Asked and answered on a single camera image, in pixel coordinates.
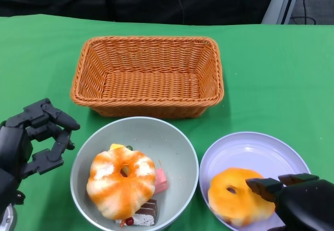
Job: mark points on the green tablecloth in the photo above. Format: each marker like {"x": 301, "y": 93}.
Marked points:
{"x": 261, "y": 84}

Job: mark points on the grey round bowl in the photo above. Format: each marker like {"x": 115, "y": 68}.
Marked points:
{"x": 146, "y": 134}

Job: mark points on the pink cake slice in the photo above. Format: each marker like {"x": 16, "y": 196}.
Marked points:
{"x": 161, "y": 180}

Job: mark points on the grey metal stand leg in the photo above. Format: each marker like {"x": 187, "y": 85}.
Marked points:
{"x": 279, "y": 6}

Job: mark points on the chocolate striped cake slice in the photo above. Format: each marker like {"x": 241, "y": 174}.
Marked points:
{"x": 146, "y": 211}

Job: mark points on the yellow cake piece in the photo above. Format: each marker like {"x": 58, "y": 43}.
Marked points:
{"x": 117, "y": 147}

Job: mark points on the orange wicker basket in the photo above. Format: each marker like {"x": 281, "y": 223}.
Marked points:
{"x": 151, "y": 90}

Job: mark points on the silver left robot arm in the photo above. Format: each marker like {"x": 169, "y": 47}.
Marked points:
{"x": 7, "y": 218}

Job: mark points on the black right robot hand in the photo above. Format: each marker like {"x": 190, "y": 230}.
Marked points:
{"x": 305, "y": 202}

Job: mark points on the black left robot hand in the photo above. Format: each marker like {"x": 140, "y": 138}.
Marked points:
{"x": 13, "y": 142}

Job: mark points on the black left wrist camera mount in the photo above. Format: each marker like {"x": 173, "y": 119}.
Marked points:
{"x": 6, "y": 186}

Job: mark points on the orange white pumpkin bread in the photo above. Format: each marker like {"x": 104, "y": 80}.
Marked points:
{"x": 114, "y": 189}

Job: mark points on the white round plate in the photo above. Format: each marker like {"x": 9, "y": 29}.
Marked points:
{"x": 261, "y": 150}

